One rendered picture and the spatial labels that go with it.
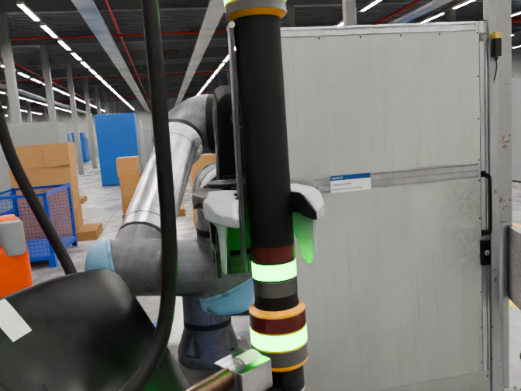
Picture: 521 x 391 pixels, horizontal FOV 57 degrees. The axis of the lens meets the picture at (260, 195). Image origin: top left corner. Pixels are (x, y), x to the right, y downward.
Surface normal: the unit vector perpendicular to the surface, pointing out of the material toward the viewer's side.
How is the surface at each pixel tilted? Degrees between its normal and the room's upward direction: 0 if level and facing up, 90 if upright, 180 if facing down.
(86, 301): 42
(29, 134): 90
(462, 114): 90
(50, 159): 90
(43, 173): 90
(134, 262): 64
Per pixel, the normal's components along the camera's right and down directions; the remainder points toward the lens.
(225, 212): -0.57, -0.65
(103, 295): 0.55, -0.75
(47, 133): 0.19, 0.11
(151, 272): -0.07, 0.04
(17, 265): 0.63, 0.06
